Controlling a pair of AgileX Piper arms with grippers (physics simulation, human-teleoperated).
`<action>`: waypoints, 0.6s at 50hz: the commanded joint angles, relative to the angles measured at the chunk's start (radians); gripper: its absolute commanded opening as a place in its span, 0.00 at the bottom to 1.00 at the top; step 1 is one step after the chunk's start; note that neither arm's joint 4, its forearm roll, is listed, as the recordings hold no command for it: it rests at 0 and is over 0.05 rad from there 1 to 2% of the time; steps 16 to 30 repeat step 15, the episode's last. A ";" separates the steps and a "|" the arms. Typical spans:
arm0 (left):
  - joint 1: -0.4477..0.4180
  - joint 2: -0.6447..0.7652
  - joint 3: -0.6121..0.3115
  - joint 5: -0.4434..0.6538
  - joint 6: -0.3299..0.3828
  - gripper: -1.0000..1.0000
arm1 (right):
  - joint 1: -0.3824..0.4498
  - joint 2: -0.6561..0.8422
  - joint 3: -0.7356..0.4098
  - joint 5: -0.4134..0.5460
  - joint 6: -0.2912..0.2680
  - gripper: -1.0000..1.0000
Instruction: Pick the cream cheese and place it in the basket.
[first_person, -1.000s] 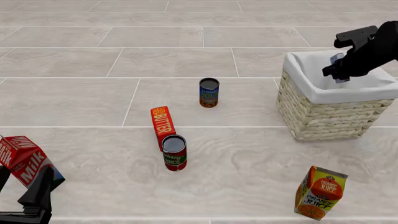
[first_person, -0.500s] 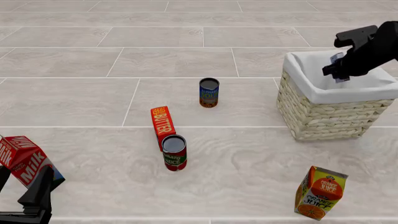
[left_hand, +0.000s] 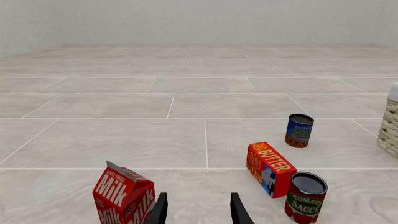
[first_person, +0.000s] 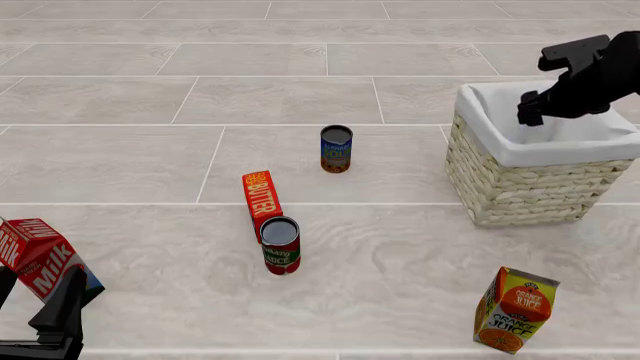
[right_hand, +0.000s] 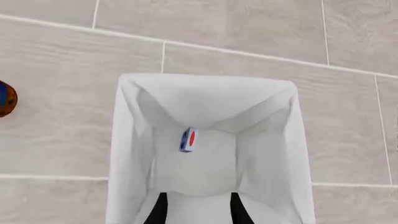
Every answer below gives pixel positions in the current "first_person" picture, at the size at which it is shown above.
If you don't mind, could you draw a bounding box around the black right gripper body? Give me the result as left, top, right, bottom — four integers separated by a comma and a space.
516, 89, 555, 127

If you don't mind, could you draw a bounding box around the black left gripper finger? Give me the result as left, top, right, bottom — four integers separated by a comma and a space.
27, 264, 89, 339
0, 264, 19, 312

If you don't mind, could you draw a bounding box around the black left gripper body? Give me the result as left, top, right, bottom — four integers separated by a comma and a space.
0, 330, 85, 360

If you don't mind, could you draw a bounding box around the white cloth basket liner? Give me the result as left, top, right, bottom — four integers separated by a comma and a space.
454, 80, 640, 168

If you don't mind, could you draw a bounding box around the woven wicker basket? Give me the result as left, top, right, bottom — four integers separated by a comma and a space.
444, 80, 640, 228

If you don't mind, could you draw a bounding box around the red milk carton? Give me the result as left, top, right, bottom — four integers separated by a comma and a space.
0, 217, 107, 306

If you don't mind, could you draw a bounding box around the blue alphabet soup can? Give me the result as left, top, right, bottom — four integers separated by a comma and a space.
319, 124, 355, 174

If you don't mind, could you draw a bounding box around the orange juice carton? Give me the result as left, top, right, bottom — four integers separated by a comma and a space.
472, 265, 562, 356

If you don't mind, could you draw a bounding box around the red tomato juice can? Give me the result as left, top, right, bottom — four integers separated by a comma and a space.
258, 215, 303, 276

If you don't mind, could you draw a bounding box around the red butter box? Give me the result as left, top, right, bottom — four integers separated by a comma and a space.
241, 169, 285, 245

